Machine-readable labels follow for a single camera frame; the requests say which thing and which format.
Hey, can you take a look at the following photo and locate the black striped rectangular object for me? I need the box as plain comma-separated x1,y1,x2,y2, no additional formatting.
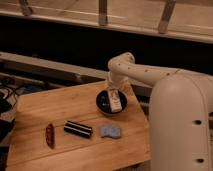
64,121,93,138

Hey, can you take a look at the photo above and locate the black cables and equipment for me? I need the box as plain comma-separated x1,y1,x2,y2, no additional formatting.
0,76,22,171

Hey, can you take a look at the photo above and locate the metal frame rail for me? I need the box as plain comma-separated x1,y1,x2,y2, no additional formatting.
0,51,153,98

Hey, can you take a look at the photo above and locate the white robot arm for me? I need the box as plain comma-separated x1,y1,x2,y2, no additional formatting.
108,52,213,171

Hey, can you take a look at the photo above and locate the white bottle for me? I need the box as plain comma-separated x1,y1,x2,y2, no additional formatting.
108,89,122,112

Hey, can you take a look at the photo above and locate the red-brown oblong object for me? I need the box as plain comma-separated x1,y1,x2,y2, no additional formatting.
45,124,55,149

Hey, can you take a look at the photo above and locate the dark ceramic bowl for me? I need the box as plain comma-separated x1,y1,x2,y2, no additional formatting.
96,90,127,116

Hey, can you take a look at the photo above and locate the blue sponge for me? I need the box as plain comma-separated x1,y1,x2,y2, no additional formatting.
100,125,121,139

